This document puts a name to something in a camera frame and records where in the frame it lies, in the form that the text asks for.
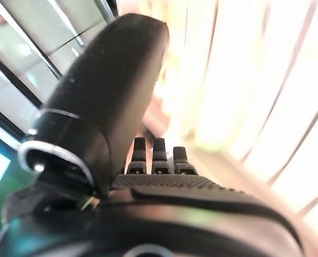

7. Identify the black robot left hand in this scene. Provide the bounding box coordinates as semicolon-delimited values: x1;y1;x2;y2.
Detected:
0;13;306;257

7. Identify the green white napa cabbage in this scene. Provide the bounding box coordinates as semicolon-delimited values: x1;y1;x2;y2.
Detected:
161;0;226;155

